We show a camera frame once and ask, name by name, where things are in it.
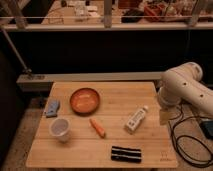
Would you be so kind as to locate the tan wooden gripper block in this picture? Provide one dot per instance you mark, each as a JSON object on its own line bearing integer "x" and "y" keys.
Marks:
{"x": 164, "y": 116}

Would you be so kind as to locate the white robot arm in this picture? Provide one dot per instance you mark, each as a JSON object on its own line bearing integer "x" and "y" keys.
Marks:
{"x": 183, "y": 83}

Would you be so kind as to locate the white bottle with label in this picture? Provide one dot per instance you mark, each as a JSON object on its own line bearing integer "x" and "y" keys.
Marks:
{"x": 136, "y": 119}

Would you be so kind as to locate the black white striped cloth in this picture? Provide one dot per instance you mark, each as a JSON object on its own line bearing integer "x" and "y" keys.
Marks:
{"x": 126, "y": 154}

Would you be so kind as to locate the orange carrot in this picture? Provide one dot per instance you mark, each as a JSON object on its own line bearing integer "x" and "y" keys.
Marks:
{"x": 100, "y": 131}

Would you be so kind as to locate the red basket on shelf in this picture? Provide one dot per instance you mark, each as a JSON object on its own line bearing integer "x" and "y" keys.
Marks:
{"x": 154, "y": 13}

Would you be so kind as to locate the black bag on shelf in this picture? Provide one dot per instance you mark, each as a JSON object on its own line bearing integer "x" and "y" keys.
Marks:
{"x": 132, "y": 16}

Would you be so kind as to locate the blue grey sponge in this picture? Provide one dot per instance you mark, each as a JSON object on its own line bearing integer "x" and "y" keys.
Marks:
{"x": 52, "y": 108}

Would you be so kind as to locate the grey metal diagonal pole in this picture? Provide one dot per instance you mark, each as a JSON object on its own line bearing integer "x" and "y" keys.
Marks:
{"x": 26, "y": 69}

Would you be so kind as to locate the grey horizontal rail beam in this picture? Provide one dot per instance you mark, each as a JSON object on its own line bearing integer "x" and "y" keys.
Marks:
{"x": 43, "y": 82}

